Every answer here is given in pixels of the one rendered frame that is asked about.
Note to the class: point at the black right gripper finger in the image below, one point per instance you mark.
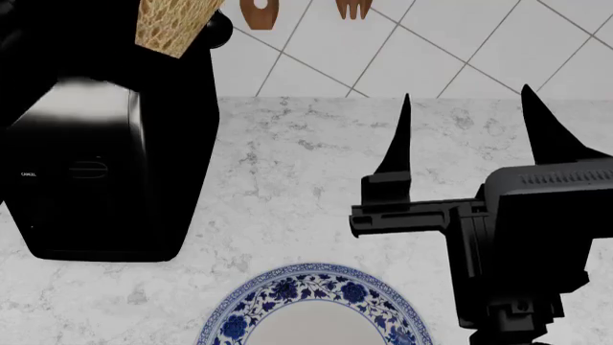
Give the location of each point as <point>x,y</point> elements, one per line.
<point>548,136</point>
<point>398,165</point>

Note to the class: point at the blue and white porcelain plate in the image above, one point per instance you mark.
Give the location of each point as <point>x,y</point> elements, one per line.
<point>335,287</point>

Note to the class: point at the toasted bread slice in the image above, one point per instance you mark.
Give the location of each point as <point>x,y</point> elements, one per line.
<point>170,25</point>

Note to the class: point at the wooden fork spatula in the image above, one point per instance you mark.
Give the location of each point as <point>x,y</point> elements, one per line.
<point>353,9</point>

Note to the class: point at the wooden slotted spoon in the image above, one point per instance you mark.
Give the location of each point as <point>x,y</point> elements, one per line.
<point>258,19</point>

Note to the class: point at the black toaster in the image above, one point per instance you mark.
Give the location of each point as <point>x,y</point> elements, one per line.
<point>105,151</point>

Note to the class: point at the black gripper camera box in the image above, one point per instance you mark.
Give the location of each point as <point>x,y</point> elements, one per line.
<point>551,212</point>

